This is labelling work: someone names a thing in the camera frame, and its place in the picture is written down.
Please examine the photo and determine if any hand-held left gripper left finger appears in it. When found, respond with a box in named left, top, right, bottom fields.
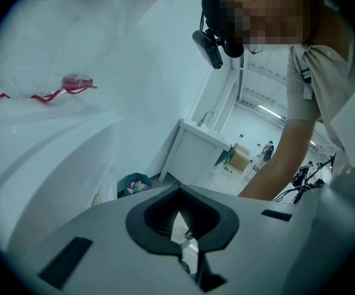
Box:
left=7, top=184, right=201, bottom=295

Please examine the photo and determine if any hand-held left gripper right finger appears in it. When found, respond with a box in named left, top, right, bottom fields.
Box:
left=177, top=184, right=316, bottom=295

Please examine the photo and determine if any person's right forearm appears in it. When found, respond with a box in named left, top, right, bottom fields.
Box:
left=238, top=118, right=323, bottom=202

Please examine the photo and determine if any dark round waste basket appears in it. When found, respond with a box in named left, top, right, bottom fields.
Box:
left=117, top=172, right=154, bottom=199

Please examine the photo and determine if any white plastic bottle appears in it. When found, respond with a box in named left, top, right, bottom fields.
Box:
left=130, top=179, right=150, bottom=194

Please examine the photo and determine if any brown cardboard box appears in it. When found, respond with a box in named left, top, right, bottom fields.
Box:
left=227, top=144, right=252, bottom=173

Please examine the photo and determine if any dark green container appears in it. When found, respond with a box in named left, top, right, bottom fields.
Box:
left=215, top=143, right=238, bottom=167

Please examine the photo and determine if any white sink cabinet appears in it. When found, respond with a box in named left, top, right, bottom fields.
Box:
left=158, top=118, right=232, bottom=184

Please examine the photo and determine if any long ceiling light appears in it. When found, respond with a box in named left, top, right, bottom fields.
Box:
left=258, top=103, right=284, bottom=119

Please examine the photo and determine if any chrome sink faucet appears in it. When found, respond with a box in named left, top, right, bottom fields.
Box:
left=197, top=111, right=217, bottom=128

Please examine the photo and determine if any person's beige shirt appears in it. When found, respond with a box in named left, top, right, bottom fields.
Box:
left=286, top=0, right=355, bottom=178

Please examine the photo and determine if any clear plastic bag red print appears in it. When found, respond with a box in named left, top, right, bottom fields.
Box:
left=0, top=0, right=154, bottom=117

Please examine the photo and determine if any person's neck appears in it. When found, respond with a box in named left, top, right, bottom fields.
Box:
left=311, top=0, right=355, bottom=64

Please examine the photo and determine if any person's head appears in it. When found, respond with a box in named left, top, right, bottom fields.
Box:
left=226, top=0, right=326, bottom=47

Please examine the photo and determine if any black cable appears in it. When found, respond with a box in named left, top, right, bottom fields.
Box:
left=272, top=154, right=338, bottom=205

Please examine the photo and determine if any person's right grey shoulder strap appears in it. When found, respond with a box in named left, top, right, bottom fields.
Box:
left=300, top=53, right=317, bottom=100

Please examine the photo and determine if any black head camera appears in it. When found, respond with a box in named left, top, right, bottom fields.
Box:
left=192, top=28, right=225, bottom=71

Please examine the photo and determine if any black head strap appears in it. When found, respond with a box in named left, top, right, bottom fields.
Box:
left=201, top=0, right=246, bottom=58

